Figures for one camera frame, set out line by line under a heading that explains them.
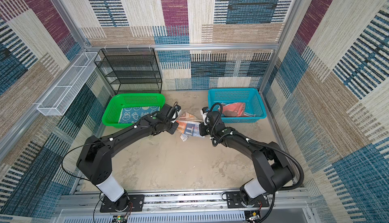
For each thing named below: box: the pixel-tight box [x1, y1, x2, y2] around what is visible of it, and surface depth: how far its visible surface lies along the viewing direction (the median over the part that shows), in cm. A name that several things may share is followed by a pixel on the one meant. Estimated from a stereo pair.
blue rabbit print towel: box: [118, 106, 161, 124], surface depth 106 cm
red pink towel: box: [221, 102, 246, 118], surface depth 104 cm
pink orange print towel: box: [175, 112, 206, 142], surface depth 93 cm
